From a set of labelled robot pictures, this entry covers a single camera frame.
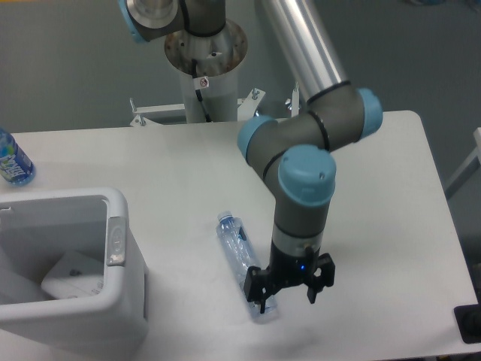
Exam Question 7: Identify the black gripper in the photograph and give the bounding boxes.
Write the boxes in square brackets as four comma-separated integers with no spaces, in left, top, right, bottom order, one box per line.
[244,242,335,314]

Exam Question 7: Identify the black cable on pedestal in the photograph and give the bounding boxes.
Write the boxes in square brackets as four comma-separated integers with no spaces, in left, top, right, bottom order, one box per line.
[191,58,212,123]

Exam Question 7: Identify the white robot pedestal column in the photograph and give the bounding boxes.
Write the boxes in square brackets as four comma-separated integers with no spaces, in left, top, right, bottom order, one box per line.
[165,20,248,102]

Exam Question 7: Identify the blue labelled water bottle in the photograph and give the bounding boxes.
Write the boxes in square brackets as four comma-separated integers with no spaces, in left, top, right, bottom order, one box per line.
[1,129,35,186]

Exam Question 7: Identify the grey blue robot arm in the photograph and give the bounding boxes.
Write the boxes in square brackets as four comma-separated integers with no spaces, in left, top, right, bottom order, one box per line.
[119,1,383,317]

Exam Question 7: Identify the white pedestal base bracket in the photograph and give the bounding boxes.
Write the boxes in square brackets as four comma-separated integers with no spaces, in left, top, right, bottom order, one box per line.
[129,80,301,127]

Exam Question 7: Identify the white frame at right edge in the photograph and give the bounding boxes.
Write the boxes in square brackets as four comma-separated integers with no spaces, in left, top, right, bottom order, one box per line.
[444,127,480,200]

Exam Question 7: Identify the white plastic trash can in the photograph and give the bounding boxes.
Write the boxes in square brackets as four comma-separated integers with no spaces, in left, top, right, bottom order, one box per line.
[1,188,148,353]

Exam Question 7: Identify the black object at table edge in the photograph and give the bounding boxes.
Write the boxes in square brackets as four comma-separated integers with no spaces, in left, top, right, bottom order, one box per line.
[454,304,480,344]

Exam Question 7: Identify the clear plastic bottle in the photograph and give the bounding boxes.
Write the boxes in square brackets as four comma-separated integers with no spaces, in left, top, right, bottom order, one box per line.
[216,211,278,323]

